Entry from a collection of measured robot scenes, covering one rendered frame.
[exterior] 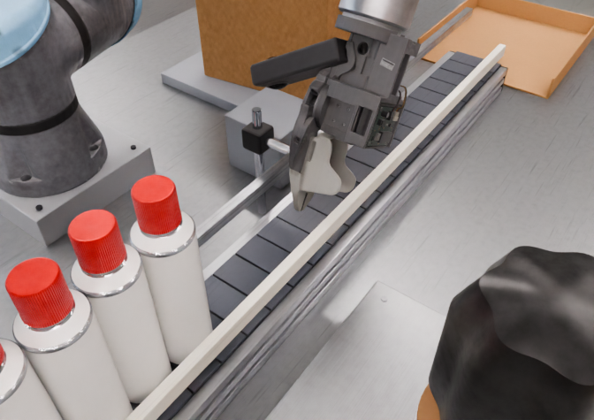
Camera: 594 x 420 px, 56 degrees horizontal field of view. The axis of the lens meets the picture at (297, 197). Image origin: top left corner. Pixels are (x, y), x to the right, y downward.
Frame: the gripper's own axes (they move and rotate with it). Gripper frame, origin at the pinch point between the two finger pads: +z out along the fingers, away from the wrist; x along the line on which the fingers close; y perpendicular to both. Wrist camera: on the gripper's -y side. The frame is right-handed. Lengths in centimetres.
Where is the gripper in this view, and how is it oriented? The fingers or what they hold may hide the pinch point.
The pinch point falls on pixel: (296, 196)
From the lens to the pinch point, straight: 63.2
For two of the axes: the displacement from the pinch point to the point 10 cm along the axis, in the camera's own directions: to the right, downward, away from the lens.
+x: 5.1, -0.9, 8.5
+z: -2.9, 9.1, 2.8
